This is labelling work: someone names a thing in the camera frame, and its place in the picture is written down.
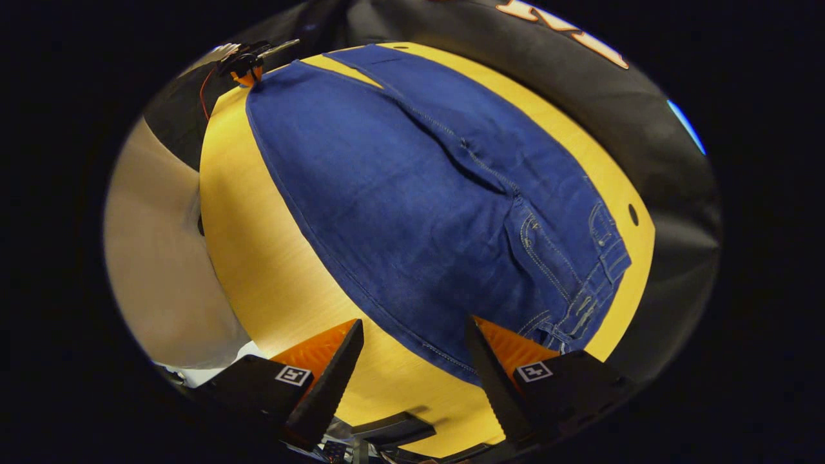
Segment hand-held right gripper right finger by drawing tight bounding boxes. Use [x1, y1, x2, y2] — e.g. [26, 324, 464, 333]
[465, 316, 636, 445]

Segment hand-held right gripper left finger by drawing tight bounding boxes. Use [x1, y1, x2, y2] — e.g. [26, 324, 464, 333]
[197, 319, 365, 452]

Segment blue denim jeans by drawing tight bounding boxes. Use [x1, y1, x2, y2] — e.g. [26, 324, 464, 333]
[246, 44, 632, 387]

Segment black backdrop cloth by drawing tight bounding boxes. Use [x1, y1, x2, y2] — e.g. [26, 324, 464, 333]
[143, 0, 723, 387]

